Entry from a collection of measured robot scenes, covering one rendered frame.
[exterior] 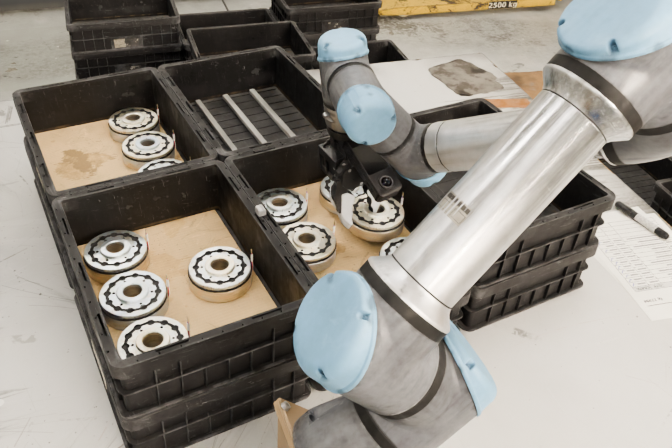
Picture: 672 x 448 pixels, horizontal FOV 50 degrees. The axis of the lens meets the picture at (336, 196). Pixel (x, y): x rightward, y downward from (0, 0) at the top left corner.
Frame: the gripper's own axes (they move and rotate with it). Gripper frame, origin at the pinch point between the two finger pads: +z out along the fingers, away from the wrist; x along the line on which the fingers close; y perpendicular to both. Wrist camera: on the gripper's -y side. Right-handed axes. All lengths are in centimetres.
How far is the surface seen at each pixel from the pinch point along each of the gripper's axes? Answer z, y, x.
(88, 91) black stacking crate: -8, 59, 32
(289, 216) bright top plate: -0.6, 7.5, 10.6
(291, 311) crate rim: -8.9, -19.3, 22.5
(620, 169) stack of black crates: 81, 48, -132
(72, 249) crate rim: -12.9, 6.6, 46.2
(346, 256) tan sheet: 3.4, -3.3, 5.3
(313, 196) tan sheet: 3.8, 14.7, 2.3
